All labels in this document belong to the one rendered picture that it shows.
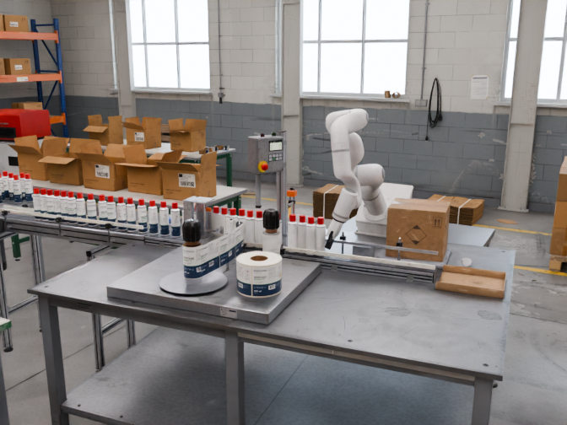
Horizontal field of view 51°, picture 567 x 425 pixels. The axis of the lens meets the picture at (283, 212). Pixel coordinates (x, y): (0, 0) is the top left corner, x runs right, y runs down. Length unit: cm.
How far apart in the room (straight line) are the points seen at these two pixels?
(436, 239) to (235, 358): 126
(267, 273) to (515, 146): 587
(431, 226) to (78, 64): 923
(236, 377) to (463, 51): 629
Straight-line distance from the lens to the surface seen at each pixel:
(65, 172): 569
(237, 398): 265
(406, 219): 320
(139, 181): 514
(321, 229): 308
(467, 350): 238
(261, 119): 932
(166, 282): 279
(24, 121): 818
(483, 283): 305
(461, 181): 832
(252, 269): 257
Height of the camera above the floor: 188
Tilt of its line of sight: 14 degrees down
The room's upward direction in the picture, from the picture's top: straight up
